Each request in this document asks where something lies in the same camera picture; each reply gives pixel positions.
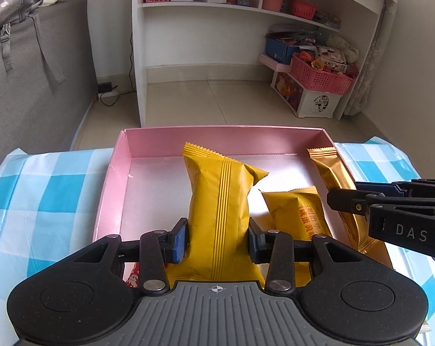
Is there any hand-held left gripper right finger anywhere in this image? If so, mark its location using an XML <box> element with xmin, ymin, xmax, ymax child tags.
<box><xmin>248</xmin><ymin>218</ymin><xmax>369</xmax><ymax>293</ymax></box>

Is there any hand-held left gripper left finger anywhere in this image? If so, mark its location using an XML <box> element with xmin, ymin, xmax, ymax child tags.
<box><xmin>64</xmin><ymin>218</ymin><xmax>189</xmax><ymax>294</ymax></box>

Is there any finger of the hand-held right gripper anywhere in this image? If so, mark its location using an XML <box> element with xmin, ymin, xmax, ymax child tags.
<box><xmin>354</xmin><ymin>178</ymin><xmax>435</xmax><ymax>199</ymax></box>
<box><xmin>326</xmin><ymin>187</ymin><xmax>387</xmax><ymax>221</ymax></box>

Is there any long gold snack packet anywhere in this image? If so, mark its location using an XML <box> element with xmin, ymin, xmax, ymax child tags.
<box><xmin>307</xmin><ymin>146</ymin><xmax>394</xmax><ymax>271</ymax></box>

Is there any large yellow striped snack packet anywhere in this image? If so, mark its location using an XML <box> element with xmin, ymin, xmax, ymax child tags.
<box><xmin>166</xmin><ymin>142</ymin><xmax>269</xmax><ymax>283</ymax></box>

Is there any pink cardboard box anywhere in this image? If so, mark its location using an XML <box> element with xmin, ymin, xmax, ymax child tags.
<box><xmin>92</xmin><ymin>127</ymin><xmax>395</xmax><ymax>272</ymax></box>

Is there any small yellow red-print snack packet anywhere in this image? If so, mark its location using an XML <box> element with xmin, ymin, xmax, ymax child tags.
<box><xmin>258</xmin><ymin>185</ymin><xmax>334</xmax><ymax>289</ymax></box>

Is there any red snack packet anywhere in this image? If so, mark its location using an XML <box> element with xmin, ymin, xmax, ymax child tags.
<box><xmin>123</xmin><ymin>261</ymin><xmax>143</xmax><ymax>289</ymax></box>

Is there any white decorated storage stool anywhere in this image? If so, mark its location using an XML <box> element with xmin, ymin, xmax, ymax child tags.
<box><xmin>270</xmin><ymin>71</ymin><xmax>343</xmax><ymax>118</ymax></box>

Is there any large pink basket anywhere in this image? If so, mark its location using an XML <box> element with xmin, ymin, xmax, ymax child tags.
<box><xmin>290</xmin><ymin>55</ymin><xmax>355</xmax><ymax>95</ymax></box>

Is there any printed carton in basket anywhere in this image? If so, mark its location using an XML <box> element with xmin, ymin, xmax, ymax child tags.
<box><xmin>314</xmin><ymin>46</ymin><xmax>348</xmax><ymax>73</ymax></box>

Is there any blue checked tablecloth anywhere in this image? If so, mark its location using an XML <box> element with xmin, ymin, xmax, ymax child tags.
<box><xmin>0</xmin><ymin>136</ymin><xmax>435</xmax><ymax>346</ymax></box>

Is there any pink tray shelf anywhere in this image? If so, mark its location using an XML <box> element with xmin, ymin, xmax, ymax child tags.
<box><xmin>258</xmin><ymin>53</ymin><xmax>294</xmax><ymax>73</ymax></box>

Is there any white power strip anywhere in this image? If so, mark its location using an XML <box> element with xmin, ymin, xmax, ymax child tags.
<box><xmin>94</xmin><ymin>90</ymin><xmax>132</xmax><ymax>99</ymax></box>

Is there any blue box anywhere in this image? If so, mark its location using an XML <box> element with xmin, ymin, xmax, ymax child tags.
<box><xmin>264</xmin><ymin>36</ymin><xmax>301</xmax><ymax>64</ymax></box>

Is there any white shelf unit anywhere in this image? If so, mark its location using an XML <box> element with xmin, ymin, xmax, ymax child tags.
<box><xmin>131</xmin><ymin>0</ymin><xmax>399</xmax><ymax>127</ymax></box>

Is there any red basket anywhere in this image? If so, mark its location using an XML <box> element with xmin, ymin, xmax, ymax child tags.
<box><xmin>288</xmin><ymin>0</ymin><xmax>317</xmax><ymax>21</ymax></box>

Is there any grey sofa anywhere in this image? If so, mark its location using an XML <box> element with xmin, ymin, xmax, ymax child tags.
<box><xmin>0</xmin><ymin>0</ymin><xmax>98</xmax><ymax>188</ymax></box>

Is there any grey floral bag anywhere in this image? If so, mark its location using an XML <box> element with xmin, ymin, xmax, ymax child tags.
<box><xmin>0</xmin><ymin>0</ymin><xmax>67</xmax><ymax>84</ymax></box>

